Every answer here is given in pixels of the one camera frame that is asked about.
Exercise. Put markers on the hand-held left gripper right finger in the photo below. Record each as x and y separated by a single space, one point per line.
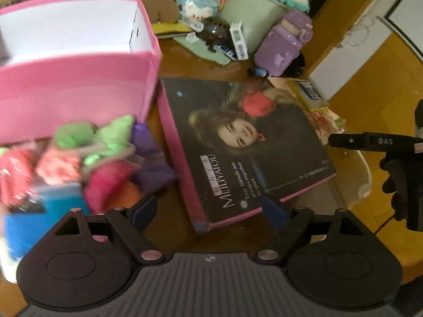
273 213

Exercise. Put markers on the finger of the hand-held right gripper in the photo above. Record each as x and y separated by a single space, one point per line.
363 142

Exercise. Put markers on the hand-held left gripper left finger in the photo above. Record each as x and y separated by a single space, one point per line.
143 211

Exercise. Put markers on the pile of colourful clay packets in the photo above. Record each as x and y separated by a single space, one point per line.
109 178

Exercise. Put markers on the pink cardboard box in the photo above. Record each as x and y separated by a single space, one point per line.
82 95

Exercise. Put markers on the wooden desktop with glass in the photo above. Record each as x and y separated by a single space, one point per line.
185 70

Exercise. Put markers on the person's right hand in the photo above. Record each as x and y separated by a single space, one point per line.
406 185

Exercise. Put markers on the yellow card case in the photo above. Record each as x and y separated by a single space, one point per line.
309 92

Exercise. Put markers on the wooden cabinet with white panels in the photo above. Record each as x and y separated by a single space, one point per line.
347 62

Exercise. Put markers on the small dark blue-capped bottle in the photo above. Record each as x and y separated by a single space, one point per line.
257 72

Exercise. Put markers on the purple water bottle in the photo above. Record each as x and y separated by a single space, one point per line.
281 46

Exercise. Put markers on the small green white box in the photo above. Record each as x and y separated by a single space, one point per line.
239 39

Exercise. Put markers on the small blue white box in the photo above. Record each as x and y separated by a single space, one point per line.
228 52

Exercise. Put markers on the pale green flat mat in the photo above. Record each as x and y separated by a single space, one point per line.
205 52

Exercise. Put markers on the pale green bucket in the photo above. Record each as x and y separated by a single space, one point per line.
251 13

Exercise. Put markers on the yellow black cloth pouch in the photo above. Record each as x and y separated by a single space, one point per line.
170 29

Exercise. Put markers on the brown bear eye mask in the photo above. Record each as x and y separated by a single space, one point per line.
162 8

